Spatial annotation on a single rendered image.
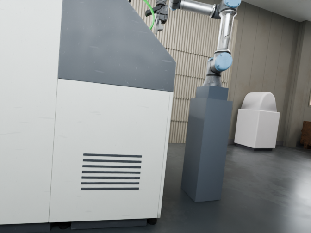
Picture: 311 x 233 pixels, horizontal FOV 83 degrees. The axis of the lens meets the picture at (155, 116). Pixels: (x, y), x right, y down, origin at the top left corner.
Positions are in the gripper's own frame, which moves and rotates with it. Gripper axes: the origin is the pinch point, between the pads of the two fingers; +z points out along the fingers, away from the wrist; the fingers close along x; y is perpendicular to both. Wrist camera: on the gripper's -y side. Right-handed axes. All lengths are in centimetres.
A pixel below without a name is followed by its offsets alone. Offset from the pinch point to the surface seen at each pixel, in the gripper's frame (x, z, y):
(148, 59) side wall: -35.5, 28.9, -8.3
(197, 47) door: 204, -70, 123
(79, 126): -35, 67, -40
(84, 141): -35, 74, -37
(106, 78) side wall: -35, 42, -29
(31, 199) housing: -35, 104, -59
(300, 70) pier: 229, -69, 412
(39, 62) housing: -35, 38, -59
